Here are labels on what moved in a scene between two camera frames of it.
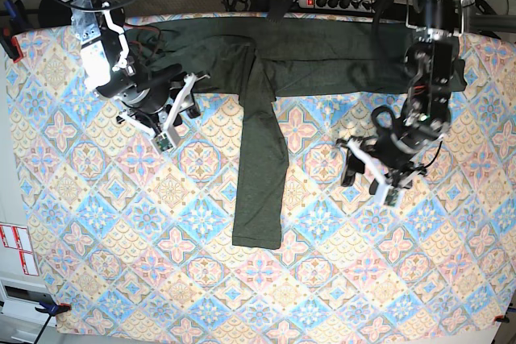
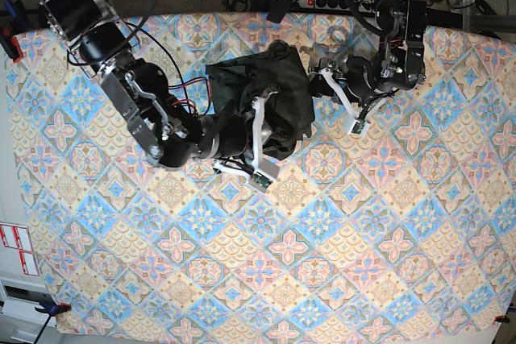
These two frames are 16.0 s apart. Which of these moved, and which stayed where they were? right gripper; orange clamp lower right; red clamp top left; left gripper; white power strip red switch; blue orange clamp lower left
Moved: left gripper; right gripper
Stayed: orange clamp lower right; white power strip red switch; red clamp top left; blue orange clamp lower left
